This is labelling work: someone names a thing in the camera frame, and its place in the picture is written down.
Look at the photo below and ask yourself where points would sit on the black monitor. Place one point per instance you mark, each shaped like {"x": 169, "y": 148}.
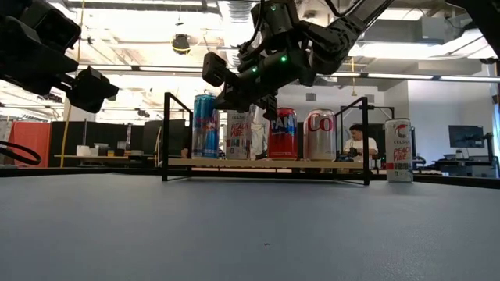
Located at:
{"x": 466, "y": 136}

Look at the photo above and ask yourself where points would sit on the ceiling light strip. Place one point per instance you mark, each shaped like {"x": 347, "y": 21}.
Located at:
{"x": 468, "y": 79}
{"x": 398, "y": 76}
{"x": 156, "y": 68}

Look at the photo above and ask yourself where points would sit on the person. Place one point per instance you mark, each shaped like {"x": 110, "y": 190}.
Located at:
{"x": 359, "y": 146}

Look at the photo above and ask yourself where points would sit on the orange partition panel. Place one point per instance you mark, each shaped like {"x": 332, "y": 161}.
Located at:
{"x": 29, "y": 142}

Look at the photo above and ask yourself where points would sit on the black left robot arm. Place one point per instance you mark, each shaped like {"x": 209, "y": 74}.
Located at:
{"x": 9, "y": 8}

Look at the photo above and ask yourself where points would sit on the red Fanta can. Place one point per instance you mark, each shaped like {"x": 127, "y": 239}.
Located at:
{"x": 283, "y": 136}

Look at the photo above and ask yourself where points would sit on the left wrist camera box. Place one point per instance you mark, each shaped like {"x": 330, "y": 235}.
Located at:
{"x": 54, "y": 31}

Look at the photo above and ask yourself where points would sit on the wooden shelf with black frame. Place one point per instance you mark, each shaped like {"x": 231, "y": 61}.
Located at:
{"x": 273, "y": 164}

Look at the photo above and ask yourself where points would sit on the blue grey table mat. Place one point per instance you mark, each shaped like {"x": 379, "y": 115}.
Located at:
{"x": 250, "y": 234}

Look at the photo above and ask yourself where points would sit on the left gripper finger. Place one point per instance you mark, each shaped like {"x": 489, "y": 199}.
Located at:
{"x": 93, "y": 89}

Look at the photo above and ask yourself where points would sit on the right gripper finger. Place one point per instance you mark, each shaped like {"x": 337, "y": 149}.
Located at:
{"x": 215, "y": 70}
{"x": 238, "y": 99}

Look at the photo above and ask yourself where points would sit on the wooden top workbench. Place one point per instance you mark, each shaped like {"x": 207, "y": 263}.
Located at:
{"x": 97, "y": 157}

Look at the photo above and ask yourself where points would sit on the silver ventilation duct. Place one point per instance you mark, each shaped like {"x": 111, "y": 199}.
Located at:
{"x": 240, "y": 23}

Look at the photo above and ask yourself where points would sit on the silver Diet Coke can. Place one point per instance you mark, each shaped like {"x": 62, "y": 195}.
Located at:
{"x": 319, "y": 136}

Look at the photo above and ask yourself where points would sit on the black hanging lamp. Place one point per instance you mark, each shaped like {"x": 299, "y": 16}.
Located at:
{"x": 181, "y": 43}

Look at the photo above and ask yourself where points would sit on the blue silver Red Bull can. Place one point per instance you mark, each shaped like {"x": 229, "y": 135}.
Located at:
{"x": 205, "y": 129}

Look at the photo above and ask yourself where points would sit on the white Celsius can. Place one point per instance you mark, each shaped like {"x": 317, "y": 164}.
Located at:
{"x": 398, "y": 152}
{"x": 238, "y": 136}
{"x": 258, "y": 136}

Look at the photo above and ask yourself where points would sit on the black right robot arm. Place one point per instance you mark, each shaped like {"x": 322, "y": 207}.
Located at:
{"x": 343, "y": 27}

